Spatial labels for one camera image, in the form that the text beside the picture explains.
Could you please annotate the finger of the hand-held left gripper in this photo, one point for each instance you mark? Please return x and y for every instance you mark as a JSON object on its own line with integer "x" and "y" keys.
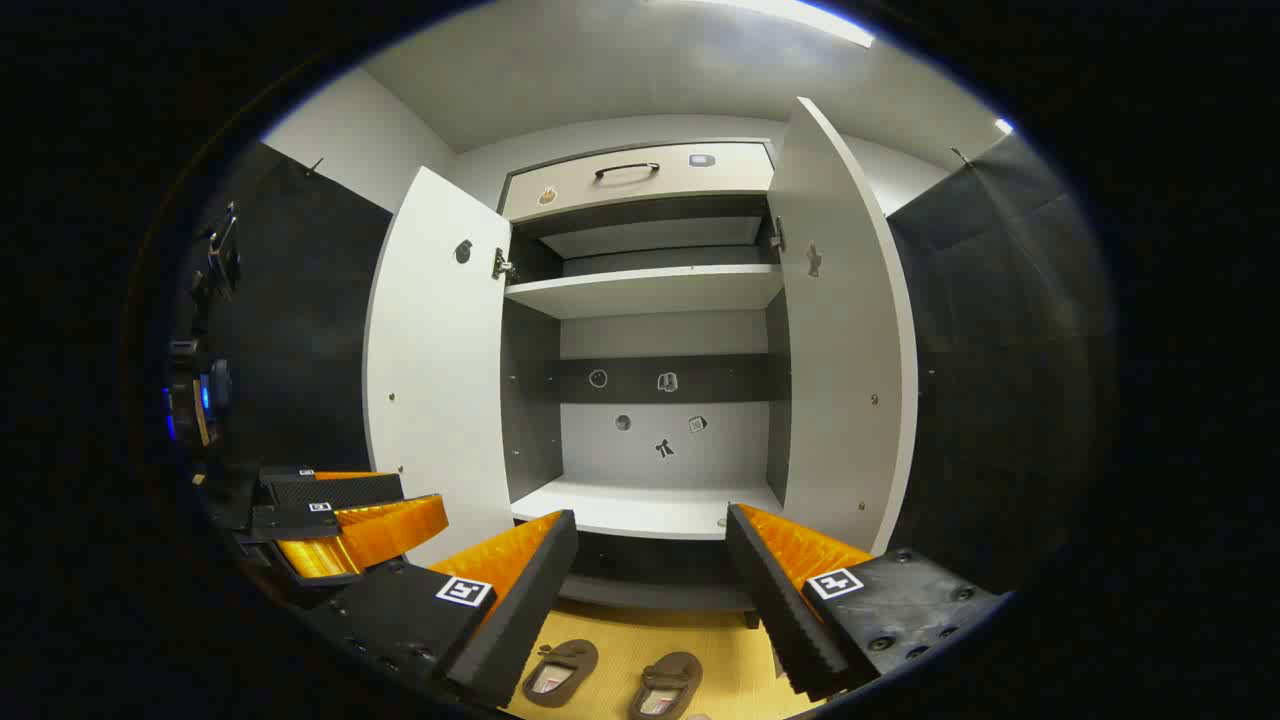
{"x": 385, "y": 530}
{"x": 340, "y": 490}

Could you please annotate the white shoe cabinet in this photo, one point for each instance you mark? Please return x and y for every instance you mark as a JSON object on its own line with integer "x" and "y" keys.
{"x": 650, "y": 290}

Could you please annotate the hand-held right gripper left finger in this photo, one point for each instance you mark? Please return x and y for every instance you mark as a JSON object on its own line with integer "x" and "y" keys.
{"x": 520, "y": 610}

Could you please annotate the black backdrop clip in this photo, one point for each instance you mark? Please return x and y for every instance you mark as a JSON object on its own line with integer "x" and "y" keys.
{"x": 961, "y": 156}

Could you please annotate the metal door hinge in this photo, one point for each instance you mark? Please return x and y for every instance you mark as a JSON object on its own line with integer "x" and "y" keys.
{"x": 778, "y": 235}
{"x": 502, "y": 265}

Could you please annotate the black backdrop cloth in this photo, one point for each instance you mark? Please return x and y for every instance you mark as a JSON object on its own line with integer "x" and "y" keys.
{"x": 300, "y": 320}
{"x": 1010, "y": 380}

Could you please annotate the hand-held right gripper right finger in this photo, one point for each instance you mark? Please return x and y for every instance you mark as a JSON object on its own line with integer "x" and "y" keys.
{"x": 775, "y": 600}

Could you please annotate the brown fuzzy shoe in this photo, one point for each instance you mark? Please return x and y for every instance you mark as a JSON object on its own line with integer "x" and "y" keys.
{"x": 568, "y": 655}
{"x": 672, "y": 670}

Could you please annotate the white cabinet drawer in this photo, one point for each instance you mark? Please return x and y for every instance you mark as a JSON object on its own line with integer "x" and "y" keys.
{"x": 640, "y": 192}

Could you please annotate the white cabinet door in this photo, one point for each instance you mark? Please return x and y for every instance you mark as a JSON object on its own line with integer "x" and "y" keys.
{"x": 840, "y": 380}
{"x": 440, "y": 380}

